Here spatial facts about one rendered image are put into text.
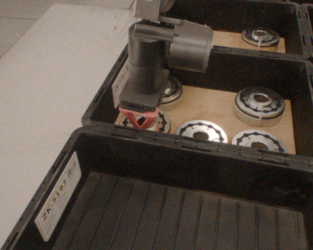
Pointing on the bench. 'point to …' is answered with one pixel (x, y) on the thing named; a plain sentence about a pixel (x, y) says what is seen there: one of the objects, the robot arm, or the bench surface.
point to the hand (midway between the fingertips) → (143, 119)
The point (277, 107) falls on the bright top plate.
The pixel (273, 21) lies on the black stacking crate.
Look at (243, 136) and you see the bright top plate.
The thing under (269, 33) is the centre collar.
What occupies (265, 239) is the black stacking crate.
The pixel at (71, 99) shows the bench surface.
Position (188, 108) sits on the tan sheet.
